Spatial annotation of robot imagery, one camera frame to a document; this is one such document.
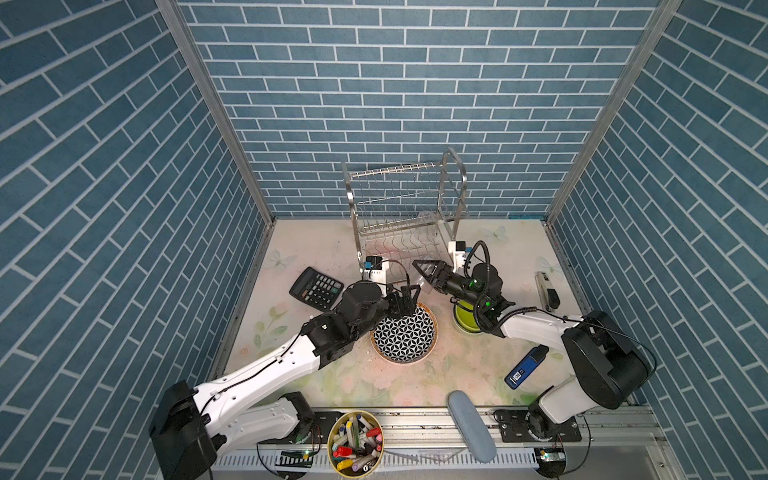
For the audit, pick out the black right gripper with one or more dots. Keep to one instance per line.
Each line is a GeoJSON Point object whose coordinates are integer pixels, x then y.
{"type": "Point", "coordinates": [442, 276]}

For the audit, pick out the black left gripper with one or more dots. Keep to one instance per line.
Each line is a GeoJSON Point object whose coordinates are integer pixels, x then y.
{"type": "Point", "coordinates": [407, 307]}

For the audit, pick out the white patterned large bowl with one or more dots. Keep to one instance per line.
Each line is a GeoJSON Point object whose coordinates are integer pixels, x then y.
{"type": "Point", "coordinates": [406, 340]}

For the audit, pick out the lime green small bowl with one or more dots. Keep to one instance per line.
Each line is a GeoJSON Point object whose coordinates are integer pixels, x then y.
{"type": "Point", "coordinates": [464, 318]}

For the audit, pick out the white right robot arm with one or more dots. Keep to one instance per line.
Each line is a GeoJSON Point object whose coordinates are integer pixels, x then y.
{"type": "Point", "coordinates": [603, 364]}

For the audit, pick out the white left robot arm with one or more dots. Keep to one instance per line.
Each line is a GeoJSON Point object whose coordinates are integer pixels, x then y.
{"type": "Point", "coordinates": [270, 372]}

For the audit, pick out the steel two-tier dish rack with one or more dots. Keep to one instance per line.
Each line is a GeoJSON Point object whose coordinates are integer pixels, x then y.
{"type": "Point", "coordinates": [407, 212]}

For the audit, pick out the black desk calculator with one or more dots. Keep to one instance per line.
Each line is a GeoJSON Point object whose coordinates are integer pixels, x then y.
{"type": "Point", "coordinates": [316, 290]}

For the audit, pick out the blue card device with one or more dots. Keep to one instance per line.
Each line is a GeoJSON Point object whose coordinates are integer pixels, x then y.
{"type": "Point", "coordinates": [526, 366]}

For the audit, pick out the grey blue oval case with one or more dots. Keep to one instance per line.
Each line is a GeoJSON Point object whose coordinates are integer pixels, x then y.
{"type": "Point", "coordinates": [471, 426]}

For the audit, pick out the yellow tin pen holder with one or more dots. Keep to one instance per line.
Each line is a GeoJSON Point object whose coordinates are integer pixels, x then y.
{"type": "Point", "coordinates": [355, 446]}

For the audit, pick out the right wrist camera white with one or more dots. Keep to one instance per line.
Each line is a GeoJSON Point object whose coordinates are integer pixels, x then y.
{"type": "Point", "coordinates": [459, 252]}

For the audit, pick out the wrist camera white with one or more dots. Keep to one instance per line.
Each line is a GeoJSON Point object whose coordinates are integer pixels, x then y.
{"type": "Point", "coordinates": [375, 269]}
{"type": "Point", "coordinates": [459, 252]}

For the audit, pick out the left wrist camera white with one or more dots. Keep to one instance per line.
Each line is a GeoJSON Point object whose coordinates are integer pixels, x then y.
{"type": "Point", "coordinates": [375, 269]}

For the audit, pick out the aluminium front rail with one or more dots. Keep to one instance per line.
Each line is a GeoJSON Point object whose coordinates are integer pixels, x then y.
{"type": "Point", "coordinates": [288, 437]}

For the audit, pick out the aluminium corner frame post right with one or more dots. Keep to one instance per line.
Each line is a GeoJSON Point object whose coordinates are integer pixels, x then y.
{"type": "Point", "coordinates": [657, 24]}

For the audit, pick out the aluminium corner frame post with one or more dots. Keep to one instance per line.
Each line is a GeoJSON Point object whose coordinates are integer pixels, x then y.
{"type": "Point", "coordinates": [180, 32]}
{"type": "Point", "coordinates": [657, 24]}

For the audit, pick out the aluminium corner frame post left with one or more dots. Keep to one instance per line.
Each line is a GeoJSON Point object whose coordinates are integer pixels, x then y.
{"type": "Point", "coordinates": [180, 32]}

